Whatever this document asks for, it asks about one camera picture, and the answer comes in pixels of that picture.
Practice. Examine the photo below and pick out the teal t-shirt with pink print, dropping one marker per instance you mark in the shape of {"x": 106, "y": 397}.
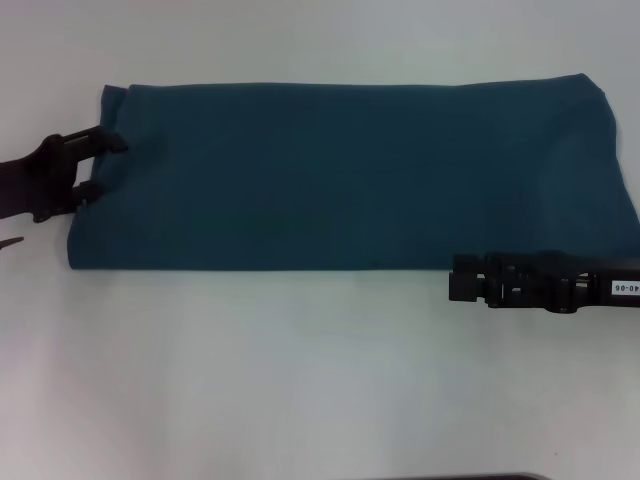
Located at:
{"x": 350, "y": 175}

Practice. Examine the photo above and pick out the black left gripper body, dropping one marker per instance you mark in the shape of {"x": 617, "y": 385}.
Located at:
{"x": 45, "y": 180}

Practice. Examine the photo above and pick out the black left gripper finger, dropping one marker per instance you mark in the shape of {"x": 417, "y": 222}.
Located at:
{"x": 107, "y": 142}
{"x": 89, "y": 195}

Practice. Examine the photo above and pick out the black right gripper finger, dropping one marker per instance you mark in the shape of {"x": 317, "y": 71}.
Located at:
{"x": 462, "y": 287}
{"x": 467, "y": 263}

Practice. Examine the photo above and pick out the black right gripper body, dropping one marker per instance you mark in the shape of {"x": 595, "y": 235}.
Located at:
{"x": 600, "y": 292}

